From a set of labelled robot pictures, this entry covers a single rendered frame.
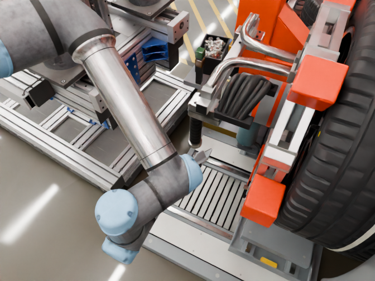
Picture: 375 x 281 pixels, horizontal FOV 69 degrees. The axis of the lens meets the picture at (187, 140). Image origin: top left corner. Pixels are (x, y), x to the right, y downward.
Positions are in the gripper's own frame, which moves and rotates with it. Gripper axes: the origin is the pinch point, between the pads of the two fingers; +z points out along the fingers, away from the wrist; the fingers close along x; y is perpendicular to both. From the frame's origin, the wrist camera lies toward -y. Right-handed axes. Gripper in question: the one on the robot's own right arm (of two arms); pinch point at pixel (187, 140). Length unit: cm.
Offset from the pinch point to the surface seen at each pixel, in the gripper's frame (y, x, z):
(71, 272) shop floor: -83, 42, -43
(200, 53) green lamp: -17, 22, 58
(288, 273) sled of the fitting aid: -66, -49, -2
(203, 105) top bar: 15.1, -3.8, 1.3
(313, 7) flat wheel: -35, -18, 157
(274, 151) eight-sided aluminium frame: 14.3, -22.6, -3.8
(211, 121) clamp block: 8.7, -5.7, 2.7
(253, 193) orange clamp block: 5.5, -21.7, -10.5
